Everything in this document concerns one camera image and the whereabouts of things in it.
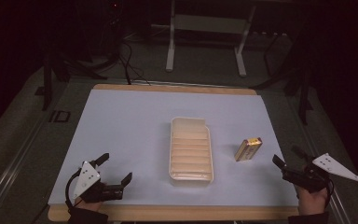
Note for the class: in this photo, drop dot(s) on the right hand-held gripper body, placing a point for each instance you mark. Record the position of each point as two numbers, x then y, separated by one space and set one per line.
320 172

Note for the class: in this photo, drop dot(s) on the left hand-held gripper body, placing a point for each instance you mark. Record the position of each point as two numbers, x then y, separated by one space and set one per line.
88 180

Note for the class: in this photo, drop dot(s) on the yellow snack packet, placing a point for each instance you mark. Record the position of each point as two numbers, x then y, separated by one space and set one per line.
248 149

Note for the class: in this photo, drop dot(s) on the cream ridged plastic tray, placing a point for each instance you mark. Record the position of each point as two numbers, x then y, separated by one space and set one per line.
190 150

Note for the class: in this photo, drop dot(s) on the person's left hand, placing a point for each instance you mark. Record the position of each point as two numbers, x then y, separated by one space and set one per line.
88 204

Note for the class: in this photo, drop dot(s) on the person's right hand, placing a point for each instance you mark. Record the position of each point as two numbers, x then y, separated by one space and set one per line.
311 200

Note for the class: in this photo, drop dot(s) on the light blue table mat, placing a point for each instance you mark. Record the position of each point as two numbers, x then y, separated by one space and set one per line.
130 137

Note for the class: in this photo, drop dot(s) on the black tripod stand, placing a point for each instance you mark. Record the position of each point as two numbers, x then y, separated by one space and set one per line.
298 84
52 71

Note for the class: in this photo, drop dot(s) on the white metal stand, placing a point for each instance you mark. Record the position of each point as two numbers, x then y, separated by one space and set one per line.
208 28

